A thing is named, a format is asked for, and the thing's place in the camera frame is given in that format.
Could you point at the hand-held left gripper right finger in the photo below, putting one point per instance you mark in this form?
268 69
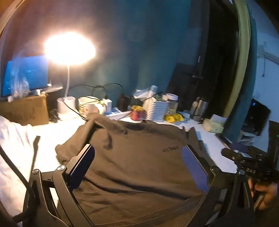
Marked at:
196 169

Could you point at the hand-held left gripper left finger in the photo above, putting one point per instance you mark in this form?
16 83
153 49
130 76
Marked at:
81 165

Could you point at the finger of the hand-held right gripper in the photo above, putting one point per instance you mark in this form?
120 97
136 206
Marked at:
231 155

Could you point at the dark grey t-shirt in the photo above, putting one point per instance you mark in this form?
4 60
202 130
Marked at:
135 163

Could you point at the person's right hand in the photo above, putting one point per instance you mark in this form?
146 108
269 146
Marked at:
264 193

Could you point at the tissue pack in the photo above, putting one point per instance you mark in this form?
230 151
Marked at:
213 124

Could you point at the white quilted mat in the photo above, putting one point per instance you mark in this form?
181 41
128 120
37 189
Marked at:
50 135

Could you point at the black device with lights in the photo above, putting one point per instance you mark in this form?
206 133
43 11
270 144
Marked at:
257 117

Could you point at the yellow packet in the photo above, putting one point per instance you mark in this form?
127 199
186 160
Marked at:
173 117

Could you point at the metal cup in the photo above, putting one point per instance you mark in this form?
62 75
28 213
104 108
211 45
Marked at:
199 108

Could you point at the white desk lamp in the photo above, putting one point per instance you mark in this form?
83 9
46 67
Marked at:
66 107

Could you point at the white printed mug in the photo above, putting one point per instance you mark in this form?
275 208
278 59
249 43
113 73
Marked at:
85 104

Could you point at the white power strip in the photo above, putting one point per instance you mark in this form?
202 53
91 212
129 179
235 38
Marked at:
115 114

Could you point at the white charger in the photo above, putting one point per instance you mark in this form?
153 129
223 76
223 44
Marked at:
107 104

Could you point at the white perforated basket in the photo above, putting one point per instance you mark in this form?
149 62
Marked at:
155 110

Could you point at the glass jar with white lid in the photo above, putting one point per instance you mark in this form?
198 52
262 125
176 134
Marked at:
172 101

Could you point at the white garment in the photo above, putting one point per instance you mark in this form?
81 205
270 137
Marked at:
13 141

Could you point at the red can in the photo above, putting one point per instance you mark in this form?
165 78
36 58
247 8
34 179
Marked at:
136 114

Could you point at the black power adapter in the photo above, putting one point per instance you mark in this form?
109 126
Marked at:
123 102

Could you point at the cardboard box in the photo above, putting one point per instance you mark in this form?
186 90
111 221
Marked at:
26 109

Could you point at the dark cabinet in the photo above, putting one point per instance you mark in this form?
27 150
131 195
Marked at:
187 83

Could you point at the white plastic bag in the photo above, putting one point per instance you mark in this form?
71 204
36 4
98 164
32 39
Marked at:
143 92

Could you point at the computer screen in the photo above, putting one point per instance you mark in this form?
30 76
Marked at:
37 72

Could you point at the clear plastic bag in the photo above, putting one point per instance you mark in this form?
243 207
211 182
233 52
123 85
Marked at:
18 80

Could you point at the yellow-green door frame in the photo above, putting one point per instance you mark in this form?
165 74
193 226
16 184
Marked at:
243 54

